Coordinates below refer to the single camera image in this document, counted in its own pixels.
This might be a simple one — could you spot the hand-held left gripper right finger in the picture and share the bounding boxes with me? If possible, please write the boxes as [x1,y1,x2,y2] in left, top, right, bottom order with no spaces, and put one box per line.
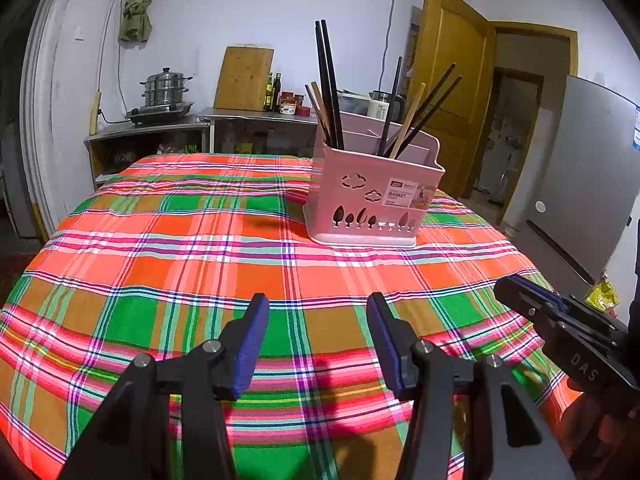
[366,291,578,480]

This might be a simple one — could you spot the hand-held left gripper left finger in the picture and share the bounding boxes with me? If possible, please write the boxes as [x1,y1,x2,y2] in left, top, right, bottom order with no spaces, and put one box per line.
[57,292,271,480]

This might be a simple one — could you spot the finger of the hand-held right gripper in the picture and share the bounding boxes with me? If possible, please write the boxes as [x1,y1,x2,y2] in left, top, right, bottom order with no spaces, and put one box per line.
[493,277,557,327]
[509,275,572,312]

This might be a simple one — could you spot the pink plastic utensil basket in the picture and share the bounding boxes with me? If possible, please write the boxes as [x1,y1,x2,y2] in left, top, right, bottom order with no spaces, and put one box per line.
[302,110,446,248]

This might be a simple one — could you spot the black chopstick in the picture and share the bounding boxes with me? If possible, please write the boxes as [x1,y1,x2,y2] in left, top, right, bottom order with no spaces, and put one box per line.
[395,62,457,148]
[377,56,404,158]
[320,19,346,151]
[397,76,464,158]
[314,20,337,147]

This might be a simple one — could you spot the person's right hand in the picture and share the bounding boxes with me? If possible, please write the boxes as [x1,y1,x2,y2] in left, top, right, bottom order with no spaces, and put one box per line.
[560,379,640,480]

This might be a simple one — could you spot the yellow snack packet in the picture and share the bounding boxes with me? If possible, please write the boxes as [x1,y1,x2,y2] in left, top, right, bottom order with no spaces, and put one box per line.
[585,280,621,316]

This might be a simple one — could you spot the plaid tablecloth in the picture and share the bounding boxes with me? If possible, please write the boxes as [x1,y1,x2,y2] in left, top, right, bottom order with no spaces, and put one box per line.
[0,152,586,480]

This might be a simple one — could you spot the silver refrigerator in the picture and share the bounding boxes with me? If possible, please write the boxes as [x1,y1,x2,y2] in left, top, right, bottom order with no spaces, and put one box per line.
[501,75,640,286]

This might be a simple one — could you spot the steel kitchen table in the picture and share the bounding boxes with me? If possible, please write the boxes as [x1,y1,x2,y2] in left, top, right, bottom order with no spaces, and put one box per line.
[197,107,321,156]

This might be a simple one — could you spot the white electric kettle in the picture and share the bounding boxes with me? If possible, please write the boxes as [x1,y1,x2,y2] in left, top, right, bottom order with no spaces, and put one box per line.
[368,90,405,123]

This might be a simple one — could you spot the low steel shelf unit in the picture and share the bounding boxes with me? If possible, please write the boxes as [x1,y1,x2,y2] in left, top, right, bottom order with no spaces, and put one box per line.
[84,120,211,191]

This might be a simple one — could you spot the white dish container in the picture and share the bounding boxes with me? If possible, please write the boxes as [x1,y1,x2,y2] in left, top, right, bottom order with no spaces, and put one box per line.
[337,90,373,116]

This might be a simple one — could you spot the countertop stove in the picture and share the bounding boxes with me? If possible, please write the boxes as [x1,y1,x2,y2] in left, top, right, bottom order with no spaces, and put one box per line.
[125,101,196,126]

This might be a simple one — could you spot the yellow wooden door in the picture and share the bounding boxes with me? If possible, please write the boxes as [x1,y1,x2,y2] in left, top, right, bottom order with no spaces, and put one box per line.
[415,0,496,198]

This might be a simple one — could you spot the wooden cutting board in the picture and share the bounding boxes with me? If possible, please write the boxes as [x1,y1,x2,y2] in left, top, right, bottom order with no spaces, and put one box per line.
[214,45,275,111]

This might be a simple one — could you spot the steel steamer pot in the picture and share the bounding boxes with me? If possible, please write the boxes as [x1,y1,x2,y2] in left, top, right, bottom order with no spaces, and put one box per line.
[139,66,193,107]

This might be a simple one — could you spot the hanging green cloth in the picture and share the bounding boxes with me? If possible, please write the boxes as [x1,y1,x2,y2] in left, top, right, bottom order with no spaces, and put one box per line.
[118,0,160,43]

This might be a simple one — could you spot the yellow door frame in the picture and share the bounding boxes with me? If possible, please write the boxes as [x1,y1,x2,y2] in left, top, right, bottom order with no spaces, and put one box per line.
[487,20,578,211]

